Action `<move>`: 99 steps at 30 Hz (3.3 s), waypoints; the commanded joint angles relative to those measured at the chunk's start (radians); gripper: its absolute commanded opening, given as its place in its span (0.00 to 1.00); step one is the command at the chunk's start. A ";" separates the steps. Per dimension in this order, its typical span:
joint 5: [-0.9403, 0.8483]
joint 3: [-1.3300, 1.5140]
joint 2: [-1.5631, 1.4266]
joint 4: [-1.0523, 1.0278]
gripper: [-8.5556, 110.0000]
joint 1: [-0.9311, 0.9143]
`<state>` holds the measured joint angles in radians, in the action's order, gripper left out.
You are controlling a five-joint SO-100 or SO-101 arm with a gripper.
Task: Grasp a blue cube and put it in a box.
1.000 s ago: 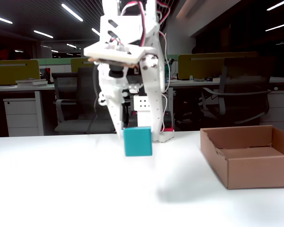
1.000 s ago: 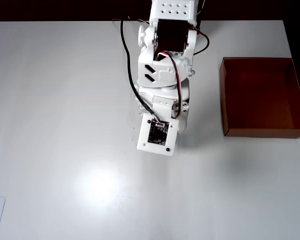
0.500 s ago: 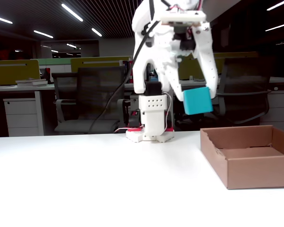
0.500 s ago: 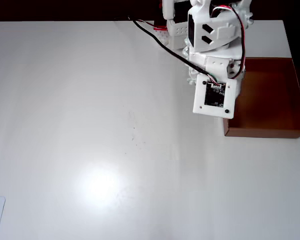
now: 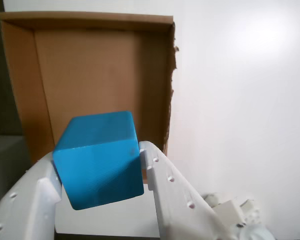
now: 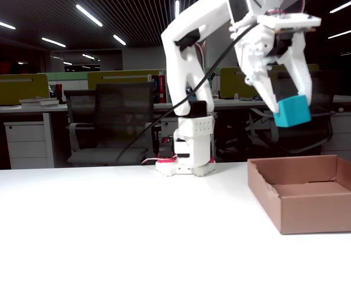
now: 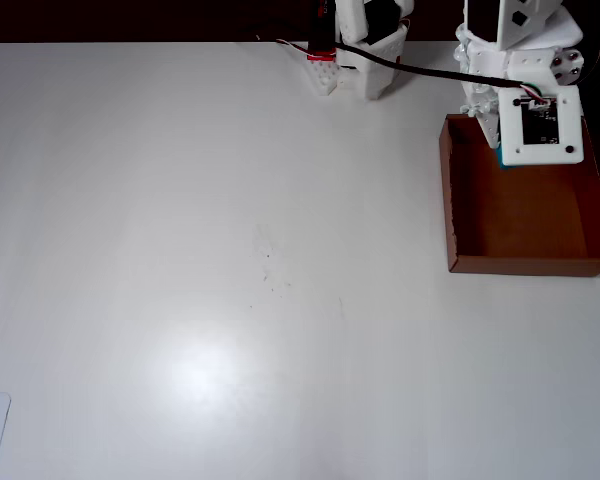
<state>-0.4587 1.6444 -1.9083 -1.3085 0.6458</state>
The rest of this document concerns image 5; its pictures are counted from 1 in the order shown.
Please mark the blue cube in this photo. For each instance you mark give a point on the blue cube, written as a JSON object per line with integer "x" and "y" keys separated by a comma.
{"x": 97, "y": 162}

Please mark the brown cardboard box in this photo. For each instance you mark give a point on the brown cardboard box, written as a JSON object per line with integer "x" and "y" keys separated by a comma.
{"x": 90, "y": 75}

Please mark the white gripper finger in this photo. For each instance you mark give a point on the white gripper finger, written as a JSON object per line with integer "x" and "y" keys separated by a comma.
{"x": 22, "y": 212}
{"x": 180, "y": 207}

